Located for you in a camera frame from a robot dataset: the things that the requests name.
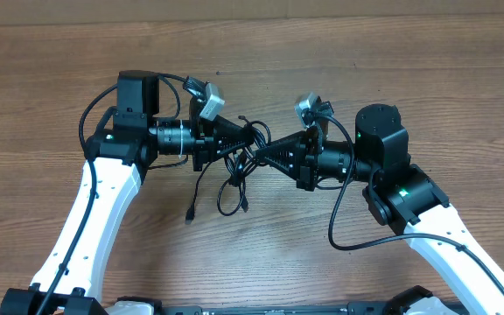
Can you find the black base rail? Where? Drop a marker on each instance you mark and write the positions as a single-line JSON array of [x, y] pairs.
[[352, 308]]

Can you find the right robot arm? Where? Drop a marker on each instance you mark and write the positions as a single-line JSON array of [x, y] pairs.
[[398, 193]]

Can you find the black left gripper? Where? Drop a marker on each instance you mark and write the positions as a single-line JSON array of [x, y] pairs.
[[208, 141]]

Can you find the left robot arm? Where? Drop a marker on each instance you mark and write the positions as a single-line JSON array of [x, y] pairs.
[[126, 142]]

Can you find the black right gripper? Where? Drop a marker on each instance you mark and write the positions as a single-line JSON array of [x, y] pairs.
[[298, 144]]

